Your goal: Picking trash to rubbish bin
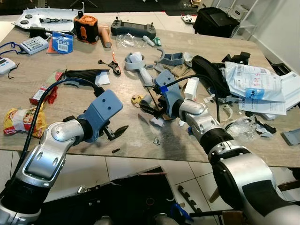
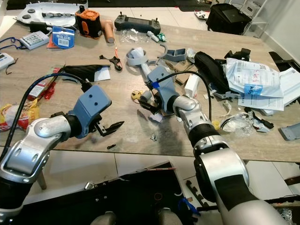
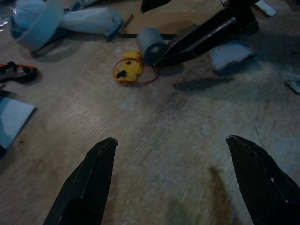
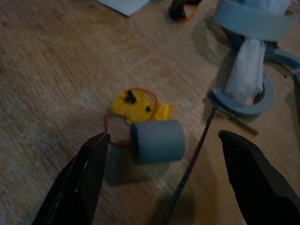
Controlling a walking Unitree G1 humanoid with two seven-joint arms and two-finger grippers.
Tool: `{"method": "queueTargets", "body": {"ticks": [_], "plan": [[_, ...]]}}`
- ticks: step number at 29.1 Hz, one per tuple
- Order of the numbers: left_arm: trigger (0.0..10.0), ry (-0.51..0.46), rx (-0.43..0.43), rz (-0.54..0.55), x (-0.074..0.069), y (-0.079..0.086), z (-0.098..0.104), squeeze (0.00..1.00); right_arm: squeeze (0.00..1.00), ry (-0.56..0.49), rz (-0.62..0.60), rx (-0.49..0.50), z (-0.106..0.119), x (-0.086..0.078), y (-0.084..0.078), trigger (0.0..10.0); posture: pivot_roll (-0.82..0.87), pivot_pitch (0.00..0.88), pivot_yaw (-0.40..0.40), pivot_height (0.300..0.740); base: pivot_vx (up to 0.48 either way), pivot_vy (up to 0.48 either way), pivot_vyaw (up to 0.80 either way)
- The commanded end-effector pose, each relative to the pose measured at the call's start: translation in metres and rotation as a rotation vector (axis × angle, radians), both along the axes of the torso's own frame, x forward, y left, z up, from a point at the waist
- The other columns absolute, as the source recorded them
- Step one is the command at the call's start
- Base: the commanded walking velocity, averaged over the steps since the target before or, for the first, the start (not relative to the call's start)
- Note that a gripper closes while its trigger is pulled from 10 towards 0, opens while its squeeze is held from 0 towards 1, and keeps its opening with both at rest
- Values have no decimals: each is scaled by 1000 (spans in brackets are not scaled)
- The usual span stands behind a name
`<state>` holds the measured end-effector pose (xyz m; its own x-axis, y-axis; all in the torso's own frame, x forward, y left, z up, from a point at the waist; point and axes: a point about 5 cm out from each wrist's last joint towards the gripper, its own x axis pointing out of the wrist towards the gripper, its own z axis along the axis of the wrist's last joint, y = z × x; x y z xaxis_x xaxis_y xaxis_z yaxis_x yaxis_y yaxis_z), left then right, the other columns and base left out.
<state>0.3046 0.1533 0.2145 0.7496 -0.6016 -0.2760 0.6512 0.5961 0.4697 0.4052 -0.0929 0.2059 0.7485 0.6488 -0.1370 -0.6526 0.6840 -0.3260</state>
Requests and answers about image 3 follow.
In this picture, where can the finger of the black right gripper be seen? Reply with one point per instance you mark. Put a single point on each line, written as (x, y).
(152, 4)
(199, 42)

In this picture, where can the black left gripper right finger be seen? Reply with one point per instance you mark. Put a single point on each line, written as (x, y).
(260, 182)

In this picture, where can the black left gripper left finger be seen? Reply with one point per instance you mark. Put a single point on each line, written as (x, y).
(89, 185)

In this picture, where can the grey-blue paper roll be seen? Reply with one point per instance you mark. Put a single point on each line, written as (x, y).
(151, 45)

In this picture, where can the white paper scrap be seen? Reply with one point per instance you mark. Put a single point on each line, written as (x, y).
(267, 7)

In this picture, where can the brown cardboard sheet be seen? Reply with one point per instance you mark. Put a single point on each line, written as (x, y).
(178, 16)

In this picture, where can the thin wooden stick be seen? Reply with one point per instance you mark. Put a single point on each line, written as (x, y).
(128, 22)

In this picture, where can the white blue-edged foam pad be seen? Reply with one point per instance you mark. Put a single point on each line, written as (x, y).
(228, 56)

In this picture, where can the white plastic bag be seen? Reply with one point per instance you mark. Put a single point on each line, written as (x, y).
(91, 21)

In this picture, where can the yellow plastic piece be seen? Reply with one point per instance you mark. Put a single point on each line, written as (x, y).
(131, 68)

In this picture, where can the light blue flat sheet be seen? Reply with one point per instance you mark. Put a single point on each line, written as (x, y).
(12, 119)

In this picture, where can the black and orange tool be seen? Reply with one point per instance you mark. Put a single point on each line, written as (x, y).
(18, 72)

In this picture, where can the clear plastic wrap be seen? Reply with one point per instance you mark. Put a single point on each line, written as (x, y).
(4, 16)

